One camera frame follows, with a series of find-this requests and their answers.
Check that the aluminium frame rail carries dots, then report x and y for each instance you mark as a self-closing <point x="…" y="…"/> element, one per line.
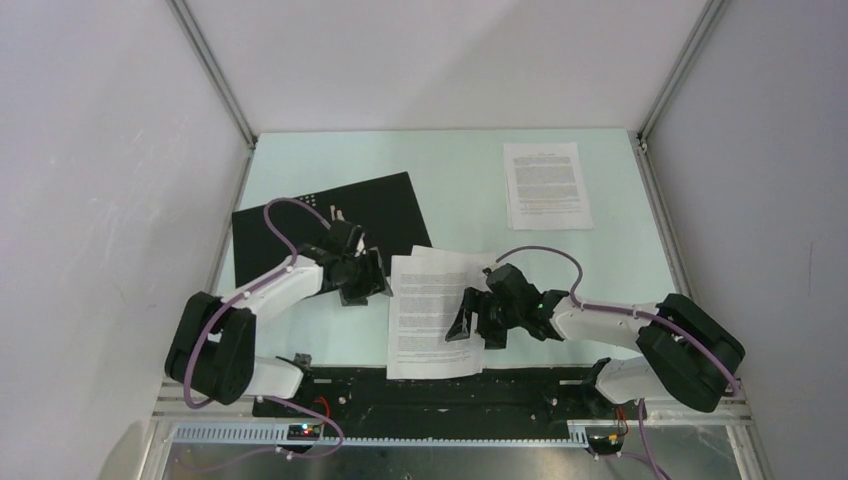
<point x="249" y="421"/>

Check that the left controller board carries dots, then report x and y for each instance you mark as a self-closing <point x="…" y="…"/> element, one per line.
<point x="303" y="432"/>

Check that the red and black file folder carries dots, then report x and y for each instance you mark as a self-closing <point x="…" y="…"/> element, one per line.
<point x="387" y="208"/>

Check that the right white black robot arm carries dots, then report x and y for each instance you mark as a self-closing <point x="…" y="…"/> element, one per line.
<point x="682" y="353"/>

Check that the printed paper sheet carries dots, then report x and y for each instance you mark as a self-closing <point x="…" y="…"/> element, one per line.
<point x="545" y="187"/>
<point x="427" y="292"/>

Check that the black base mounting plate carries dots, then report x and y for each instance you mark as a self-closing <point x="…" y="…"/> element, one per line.
<point x="498" y="404"/>

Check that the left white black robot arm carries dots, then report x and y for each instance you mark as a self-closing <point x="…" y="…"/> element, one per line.
<point x="213" y="352"/>

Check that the right controller board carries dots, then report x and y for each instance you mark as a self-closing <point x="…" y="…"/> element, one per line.
<point x="605" y="445"/>

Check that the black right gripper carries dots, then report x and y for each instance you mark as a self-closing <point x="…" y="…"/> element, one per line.
<point x="474" y="299"/>

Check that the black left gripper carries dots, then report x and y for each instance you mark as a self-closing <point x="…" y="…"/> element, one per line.
<point x="374" y="280"/>

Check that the controller board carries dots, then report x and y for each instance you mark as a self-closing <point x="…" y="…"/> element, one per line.
<point x="303" y="432"/>
<point x="605" y="445"/>

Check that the metal folder clip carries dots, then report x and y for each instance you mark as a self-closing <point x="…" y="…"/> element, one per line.
<point x="336" y="214"/>

